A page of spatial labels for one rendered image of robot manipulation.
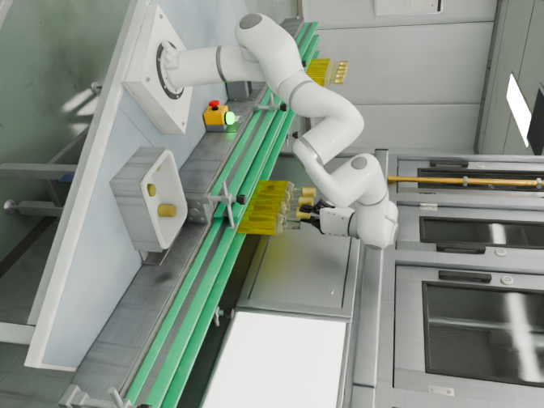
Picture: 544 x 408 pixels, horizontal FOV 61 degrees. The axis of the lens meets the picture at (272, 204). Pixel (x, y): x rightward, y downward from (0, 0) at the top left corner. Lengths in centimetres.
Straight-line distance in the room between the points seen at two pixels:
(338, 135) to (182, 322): 58
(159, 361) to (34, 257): 91
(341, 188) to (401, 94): 659
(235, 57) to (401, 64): 628
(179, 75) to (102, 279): 56
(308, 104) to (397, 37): 628
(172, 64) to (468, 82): 660
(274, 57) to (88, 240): 59
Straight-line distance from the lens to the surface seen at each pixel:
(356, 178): 108
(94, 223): 114
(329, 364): 125
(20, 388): 150
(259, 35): 114
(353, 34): 733
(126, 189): 117
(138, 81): 121
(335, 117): 107
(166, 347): 115
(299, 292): 141
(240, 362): 128
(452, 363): 134
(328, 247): 154
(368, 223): 122
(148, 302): 123
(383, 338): 133
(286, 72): 111
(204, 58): 127
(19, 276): 186
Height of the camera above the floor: 140
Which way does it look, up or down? 14 degrees down
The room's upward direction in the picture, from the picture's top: 93 degrees clockwise
